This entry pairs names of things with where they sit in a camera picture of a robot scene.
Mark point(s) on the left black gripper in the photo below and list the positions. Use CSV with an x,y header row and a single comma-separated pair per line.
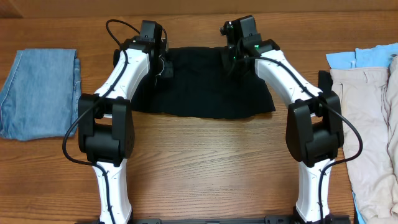
x,y
169,70

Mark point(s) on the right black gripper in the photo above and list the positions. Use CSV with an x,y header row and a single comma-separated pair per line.
x,y
227,64

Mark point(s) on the black shorts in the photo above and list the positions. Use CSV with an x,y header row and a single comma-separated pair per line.
x,y
197,85

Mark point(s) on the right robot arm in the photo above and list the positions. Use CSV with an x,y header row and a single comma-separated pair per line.
x,y
314,132

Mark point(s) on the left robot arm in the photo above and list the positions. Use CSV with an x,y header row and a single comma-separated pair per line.
x,y
105,123

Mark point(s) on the black garment under pile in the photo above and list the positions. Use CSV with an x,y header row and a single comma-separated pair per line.
x,y
325,81

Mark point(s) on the folded blue denim jeans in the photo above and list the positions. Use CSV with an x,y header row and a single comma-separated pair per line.
x,y
40,96

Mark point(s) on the beige pink trousers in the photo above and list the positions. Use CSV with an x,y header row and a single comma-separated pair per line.
x,y
369,101

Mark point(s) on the light blue garment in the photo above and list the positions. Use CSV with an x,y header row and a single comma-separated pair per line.
x,y
378,56

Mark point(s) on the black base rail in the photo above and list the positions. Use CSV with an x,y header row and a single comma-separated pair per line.
x,y
214,221

